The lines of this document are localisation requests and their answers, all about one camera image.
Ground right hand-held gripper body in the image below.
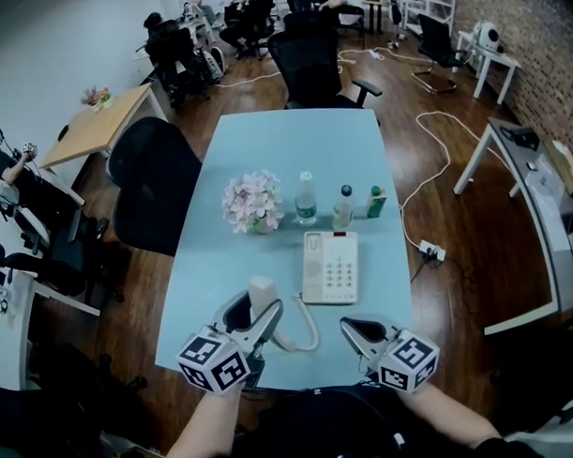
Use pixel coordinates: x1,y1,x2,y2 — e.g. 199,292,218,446
363,327,443,397

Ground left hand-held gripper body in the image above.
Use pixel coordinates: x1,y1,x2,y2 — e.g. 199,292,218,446
175,319,269,398

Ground beige telephone handset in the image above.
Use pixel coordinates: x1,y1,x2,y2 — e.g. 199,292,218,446
248,274,299,354

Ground beige telephone base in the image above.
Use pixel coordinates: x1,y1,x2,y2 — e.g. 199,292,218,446
299,228,362,307

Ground person's right forearm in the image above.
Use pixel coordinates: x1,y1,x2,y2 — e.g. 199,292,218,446
402,378,503,456

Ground person's left forearm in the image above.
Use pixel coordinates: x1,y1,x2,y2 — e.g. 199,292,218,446
158,383,249,458

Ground white power strip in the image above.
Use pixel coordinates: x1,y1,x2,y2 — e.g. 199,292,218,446
416,238,448,266

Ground person's black clothing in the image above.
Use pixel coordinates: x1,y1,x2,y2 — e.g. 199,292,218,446
158,377,545,458

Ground pink flowers in pot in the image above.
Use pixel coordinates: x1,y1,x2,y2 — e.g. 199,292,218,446
219,168,287,237

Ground black-capped yellow drink bottle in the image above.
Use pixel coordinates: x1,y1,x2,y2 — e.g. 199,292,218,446
330,183,359,232

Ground green drink bottle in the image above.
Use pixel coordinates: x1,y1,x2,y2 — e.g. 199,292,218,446
365,184,389,220

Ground clear white-capped water bottle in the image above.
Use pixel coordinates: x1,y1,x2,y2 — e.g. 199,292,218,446
293,170,319,226

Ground black mesh office chair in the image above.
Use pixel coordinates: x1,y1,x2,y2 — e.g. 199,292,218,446
105,114,206,261

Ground black swivel chair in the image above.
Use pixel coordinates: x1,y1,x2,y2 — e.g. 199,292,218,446
0,339,153,458

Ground black and white office chair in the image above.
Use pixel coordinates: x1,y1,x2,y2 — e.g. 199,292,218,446
0,181,128,322

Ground grey desk with white legs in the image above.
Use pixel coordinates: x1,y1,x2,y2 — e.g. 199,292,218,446
449,114,573,338

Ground wooden desk with white legs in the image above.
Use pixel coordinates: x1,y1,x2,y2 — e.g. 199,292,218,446
36,82,173,208

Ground black device on grey desk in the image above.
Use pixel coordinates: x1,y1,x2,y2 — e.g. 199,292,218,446
498,125,542,153

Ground cardboard box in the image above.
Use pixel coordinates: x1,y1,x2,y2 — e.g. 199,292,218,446
542,138,573,197

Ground small potted flowers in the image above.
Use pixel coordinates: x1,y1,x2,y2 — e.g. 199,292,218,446
80,84,115,115

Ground black high-back office chair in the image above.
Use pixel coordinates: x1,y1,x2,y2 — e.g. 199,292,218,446
264,8,385,114

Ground black cantilever chair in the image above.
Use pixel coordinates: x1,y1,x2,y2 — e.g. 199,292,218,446
409,10,472,96

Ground small white table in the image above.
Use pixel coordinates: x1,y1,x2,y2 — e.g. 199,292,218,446
455,26,523,107

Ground white round appliance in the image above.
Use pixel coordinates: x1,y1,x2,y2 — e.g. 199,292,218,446
468,19,506,56

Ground beige coiled telephone cord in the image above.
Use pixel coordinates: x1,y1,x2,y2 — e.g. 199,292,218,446
281,291,323,354

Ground long white cable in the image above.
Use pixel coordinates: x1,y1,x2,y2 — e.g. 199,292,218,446
394,108,514,249

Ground white floor cable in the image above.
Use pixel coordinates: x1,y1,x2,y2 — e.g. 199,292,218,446
213,42,435,90

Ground white shelving frame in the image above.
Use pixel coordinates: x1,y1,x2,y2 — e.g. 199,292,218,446
394,0,460,38

